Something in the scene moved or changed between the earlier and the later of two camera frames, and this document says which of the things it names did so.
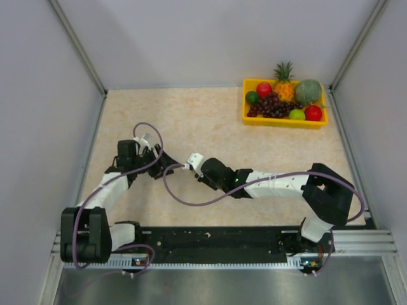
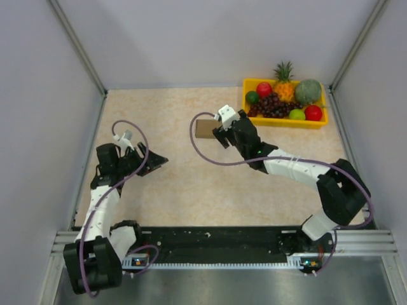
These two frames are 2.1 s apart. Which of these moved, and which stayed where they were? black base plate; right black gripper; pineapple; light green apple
Moved: right black gripper
Stayed: black base plate; light green apple; pineapple
